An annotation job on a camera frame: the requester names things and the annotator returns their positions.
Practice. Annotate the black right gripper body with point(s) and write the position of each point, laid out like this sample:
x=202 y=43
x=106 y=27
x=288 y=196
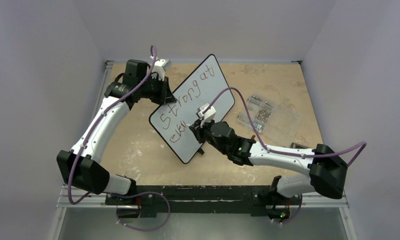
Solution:
x=198 y=131

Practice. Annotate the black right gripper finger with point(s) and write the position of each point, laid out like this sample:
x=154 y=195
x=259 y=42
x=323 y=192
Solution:
x=195 y=126
x=197 y=135

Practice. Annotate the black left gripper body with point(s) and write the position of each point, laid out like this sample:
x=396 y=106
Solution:
x=154 y=90

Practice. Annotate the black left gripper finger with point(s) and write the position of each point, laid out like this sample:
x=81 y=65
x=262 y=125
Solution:
x=169 y=98
x=166 y=85

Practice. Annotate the white whiteboard black frame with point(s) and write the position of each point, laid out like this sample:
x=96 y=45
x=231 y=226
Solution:
x=203 y=85

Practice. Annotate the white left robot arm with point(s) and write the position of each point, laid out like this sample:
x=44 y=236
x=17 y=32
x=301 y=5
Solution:
x=80 y=166

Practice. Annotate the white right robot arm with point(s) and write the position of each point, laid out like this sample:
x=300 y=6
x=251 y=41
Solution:
x=318 y=169

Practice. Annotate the clear plastic screw box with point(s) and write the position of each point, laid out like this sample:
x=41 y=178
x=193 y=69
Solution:
x=269 y=118

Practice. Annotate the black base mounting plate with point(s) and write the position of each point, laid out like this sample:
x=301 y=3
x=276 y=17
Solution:
x=254 y=200

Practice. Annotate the black metal clamp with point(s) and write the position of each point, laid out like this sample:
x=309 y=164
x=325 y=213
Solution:
x=295 y=145

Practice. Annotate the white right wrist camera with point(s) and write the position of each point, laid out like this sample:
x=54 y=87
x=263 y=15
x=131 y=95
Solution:
x=205 y=114

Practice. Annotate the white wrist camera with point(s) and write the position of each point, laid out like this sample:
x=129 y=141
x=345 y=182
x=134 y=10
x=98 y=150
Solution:
x=159 y=69
x=205 y=114

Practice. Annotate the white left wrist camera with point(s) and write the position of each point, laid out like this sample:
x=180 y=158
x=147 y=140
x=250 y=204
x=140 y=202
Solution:
x=159 y=69

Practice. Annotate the aluminium extrusion rail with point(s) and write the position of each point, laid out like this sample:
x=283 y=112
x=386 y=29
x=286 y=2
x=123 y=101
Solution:
x=308 y=200

